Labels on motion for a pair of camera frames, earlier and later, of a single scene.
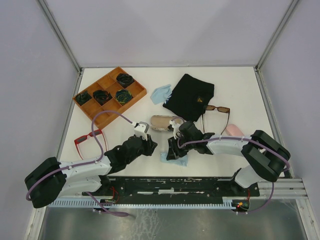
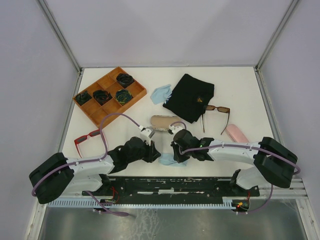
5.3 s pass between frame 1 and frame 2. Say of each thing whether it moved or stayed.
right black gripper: moved
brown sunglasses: stayed
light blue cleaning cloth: stayed
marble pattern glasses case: stayed
